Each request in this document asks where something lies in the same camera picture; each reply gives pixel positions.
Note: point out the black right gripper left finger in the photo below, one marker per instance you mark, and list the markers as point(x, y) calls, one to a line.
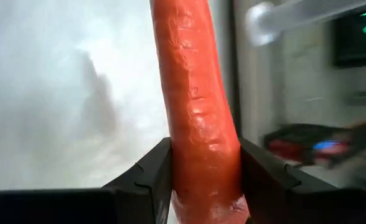
point(92, 207)

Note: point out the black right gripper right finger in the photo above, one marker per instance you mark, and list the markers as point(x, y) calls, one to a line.
point(295, 202)

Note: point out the orange carrot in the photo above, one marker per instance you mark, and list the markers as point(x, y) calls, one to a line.
point(195, 109)

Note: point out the red and black power station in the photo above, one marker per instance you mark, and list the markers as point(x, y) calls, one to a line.
point(295, 146)

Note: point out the white table cover sheet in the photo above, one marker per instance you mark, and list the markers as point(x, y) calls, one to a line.
point(46, 93)

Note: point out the black device with green lights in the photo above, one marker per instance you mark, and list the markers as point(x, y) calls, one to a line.
point(351, 46)

